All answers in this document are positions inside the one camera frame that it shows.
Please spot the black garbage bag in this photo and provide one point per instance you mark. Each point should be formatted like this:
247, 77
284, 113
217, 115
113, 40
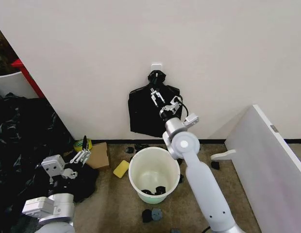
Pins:
143, 111

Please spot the small black crumpled scrap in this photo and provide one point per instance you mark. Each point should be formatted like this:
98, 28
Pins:
215, 165
129, 149

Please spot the white door panel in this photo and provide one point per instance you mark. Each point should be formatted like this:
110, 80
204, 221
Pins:
267, 167

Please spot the black scraps inside bin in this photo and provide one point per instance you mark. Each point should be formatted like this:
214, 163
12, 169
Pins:
154, 190

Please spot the white round trash bin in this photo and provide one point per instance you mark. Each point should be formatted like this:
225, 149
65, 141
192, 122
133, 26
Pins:
154, 174

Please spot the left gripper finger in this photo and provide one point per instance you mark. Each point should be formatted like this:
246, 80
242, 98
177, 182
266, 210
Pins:
78, 155
87, 155

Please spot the white wall hook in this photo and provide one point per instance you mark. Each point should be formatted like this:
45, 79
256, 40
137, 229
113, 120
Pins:
156, 66

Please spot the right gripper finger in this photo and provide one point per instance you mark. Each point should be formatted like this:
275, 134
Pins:
153, 97
160, 98

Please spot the red metal frame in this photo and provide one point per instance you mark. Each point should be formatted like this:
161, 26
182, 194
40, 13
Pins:
29, 77

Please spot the yellow sponge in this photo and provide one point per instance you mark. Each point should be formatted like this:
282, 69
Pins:
121, 169

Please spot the grey metal latch plate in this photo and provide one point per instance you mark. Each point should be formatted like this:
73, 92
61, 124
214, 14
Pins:
274, 128

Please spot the yellow-green tape roll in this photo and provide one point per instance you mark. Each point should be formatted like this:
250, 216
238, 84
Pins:
78, 145

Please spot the white plant pot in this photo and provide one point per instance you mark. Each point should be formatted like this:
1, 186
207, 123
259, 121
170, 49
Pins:
13, 83

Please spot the grey round disc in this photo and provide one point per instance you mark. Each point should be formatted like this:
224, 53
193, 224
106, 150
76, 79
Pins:
156, 214

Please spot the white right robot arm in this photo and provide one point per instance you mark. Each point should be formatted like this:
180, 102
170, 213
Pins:
201, 179

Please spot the brown cardboard box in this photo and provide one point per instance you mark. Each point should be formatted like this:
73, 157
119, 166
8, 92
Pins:
99, 156

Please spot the pile of black garbage bags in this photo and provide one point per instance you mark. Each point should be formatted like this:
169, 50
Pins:
21, 131

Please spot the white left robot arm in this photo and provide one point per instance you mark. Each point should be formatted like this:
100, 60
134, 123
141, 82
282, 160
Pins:
59, 208

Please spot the black round disc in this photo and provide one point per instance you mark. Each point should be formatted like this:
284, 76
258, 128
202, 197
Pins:
146, 215

